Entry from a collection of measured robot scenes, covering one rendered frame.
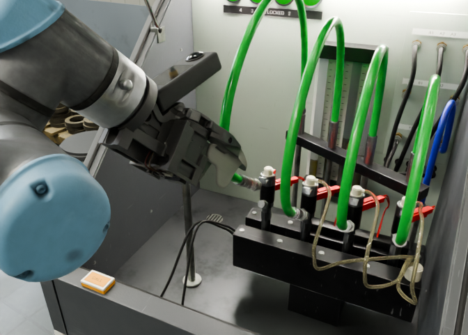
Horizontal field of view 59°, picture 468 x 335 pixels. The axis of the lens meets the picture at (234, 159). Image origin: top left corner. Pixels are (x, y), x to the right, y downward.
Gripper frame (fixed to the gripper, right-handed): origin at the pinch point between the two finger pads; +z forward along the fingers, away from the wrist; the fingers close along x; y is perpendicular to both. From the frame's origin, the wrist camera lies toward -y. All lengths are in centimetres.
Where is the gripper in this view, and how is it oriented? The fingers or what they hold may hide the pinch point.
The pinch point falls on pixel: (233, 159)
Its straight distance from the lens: 59.9
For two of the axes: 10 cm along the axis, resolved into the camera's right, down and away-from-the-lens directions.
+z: 5.5, 4.1, 7.2
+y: -3.3, 9.1, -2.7
